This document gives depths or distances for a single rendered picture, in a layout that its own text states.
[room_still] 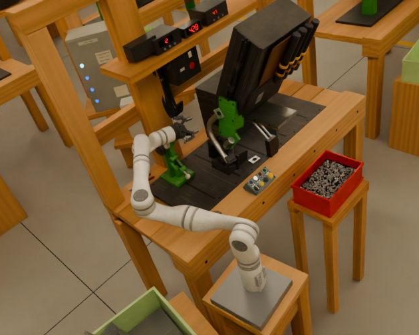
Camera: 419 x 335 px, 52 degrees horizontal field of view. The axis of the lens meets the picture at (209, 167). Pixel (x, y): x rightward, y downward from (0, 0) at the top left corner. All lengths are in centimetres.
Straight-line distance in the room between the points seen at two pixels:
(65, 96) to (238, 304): 113
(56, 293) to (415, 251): 243
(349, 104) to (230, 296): 140
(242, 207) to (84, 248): 175
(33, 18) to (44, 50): 12
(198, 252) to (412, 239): 163
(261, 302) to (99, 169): 101
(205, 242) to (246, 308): 38
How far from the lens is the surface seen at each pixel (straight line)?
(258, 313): 173
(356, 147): 289
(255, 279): 172
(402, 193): 341
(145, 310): 186
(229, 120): 218
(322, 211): 211
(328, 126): 250
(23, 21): 186
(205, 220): 160
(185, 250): 196
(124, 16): 207
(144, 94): 221
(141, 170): 177
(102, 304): 312
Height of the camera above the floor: 236
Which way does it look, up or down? 39 degrees down
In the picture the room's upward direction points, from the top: 15 degrees counter-clockwise
